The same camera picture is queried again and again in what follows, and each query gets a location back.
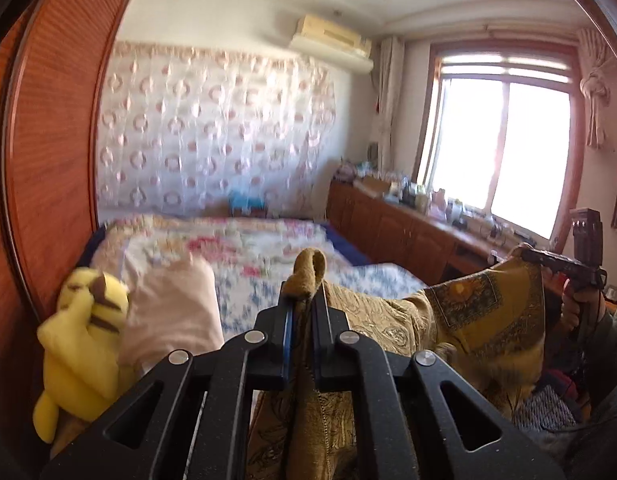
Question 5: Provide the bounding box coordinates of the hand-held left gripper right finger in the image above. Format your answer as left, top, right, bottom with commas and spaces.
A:
308, 300, 567, 480

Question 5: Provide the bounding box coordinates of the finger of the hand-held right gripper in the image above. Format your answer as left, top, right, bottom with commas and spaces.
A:
520, 248, 577, 282

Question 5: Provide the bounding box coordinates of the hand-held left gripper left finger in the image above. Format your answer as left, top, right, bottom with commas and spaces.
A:
38, 304, 295, 480

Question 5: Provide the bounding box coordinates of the golden patterned shirt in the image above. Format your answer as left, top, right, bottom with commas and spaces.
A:
247, 247, 548, 480

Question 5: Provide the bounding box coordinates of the person's right hand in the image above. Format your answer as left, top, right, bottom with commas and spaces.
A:
560, 266, 612, 337

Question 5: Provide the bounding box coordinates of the pale pink cloth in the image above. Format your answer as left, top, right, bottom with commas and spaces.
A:
119, 257, 225, 376

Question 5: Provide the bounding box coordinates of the wooden framed window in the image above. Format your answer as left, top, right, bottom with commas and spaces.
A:
413, 42, 588, 245

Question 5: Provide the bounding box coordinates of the pink floral blanket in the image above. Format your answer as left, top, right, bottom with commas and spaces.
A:
95, 214, 352, 286

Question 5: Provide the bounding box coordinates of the grey checked cloth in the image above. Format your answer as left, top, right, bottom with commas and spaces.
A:
511, 389, 580, 432

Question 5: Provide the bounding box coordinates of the yellow plush toy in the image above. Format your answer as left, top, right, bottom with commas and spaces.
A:
33, 267, 132, 444

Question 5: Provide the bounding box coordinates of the tied cream curtain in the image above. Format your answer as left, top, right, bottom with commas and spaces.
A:
575, 26, 615, 152

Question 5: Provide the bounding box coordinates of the long wooden cabinet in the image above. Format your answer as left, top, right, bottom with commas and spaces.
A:
326, 180, 504, 286

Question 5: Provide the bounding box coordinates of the blue box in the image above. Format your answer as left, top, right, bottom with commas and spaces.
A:
227, 191, 267, 219

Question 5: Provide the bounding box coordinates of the cardboard box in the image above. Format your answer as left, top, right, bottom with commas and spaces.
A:
356, 176, 392, 197

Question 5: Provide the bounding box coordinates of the cream window curtain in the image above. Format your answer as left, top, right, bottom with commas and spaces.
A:
375, 35, 407, 163

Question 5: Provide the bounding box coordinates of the circle patterned sheer curtain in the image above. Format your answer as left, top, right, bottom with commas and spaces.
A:
97, 40, 339, 221

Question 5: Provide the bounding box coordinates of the wooden louvered wardrobe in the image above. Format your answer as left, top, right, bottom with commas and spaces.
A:
0, 0, 139, 461

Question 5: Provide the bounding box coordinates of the beige wall air conditioner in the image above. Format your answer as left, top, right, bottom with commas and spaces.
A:
294, 14, 373, 58

